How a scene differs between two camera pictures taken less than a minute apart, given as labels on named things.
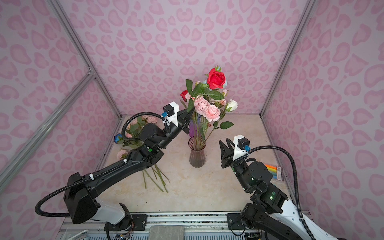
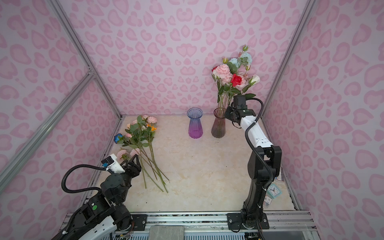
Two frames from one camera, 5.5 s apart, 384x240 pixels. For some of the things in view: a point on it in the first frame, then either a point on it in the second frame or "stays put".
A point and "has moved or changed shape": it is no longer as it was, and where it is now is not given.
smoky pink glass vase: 197,144 → 218,126
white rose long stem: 232,106 has moved or changed shape
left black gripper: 182,118 → 137,168
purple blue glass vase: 194,127 stays put
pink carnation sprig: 203,107 → 223,75
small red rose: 216,79 → 236,79
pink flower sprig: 214,111 → 244,77
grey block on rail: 167,232 stays put
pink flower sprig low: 121,154 stays put
